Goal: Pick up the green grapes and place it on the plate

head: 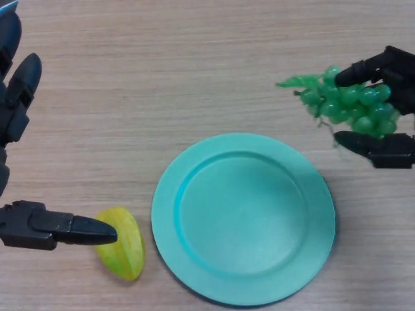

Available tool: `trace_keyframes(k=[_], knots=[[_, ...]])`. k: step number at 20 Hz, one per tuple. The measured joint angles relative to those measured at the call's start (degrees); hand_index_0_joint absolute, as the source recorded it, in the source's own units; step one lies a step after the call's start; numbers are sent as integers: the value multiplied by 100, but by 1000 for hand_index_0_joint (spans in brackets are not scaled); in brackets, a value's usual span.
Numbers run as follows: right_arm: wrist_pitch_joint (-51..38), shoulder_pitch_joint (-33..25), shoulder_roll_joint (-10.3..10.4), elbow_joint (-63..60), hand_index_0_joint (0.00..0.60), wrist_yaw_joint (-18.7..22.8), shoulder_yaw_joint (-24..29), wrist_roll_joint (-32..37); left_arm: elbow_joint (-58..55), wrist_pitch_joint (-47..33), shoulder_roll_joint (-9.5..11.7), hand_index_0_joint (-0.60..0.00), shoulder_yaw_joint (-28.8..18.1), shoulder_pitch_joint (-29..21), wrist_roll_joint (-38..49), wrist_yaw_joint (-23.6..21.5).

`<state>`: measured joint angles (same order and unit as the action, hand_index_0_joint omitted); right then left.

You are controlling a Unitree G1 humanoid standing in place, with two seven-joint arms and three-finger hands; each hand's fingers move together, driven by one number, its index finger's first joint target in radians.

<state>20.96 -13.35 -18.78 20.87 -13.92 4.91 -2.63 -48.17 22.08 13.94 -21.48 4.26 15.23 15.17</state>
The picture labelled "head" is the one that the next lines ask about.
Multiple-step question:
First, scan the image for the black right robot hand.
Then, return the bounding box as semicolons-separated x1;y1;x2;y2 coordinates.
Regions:
333;45;415;169

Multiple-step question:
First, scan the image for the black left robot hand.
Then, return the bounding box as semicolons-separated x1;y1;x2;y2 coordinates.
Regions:
0;11;118;251

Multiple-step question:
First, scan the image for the green grapes bunch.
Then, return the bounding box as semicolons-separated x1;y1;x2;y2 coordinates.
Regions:
275;65;400;140

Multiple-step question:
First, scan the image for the teal round plate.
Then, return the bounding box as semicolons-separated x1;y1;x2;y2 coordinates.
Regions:
150;132;337;306

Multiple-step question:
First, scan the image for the yellow green starfruit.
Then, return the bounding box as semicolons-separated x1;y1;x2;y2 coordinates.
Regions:
95;207;145;282

